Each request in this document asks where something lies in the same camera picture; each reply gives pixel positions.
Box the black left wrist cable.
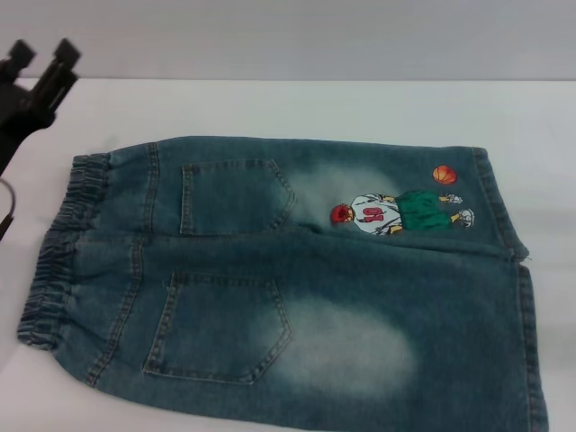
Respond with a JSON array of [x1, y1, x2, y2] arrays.
[[0, 178, 18, 240]]

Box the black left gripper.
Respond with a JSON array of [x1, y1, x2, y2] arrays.
[[0, 37, 85, 177]]

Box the blue denim shorts with cartoon print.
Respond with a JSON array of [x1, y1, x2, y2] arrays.
[[16, 133, 550, 432]]

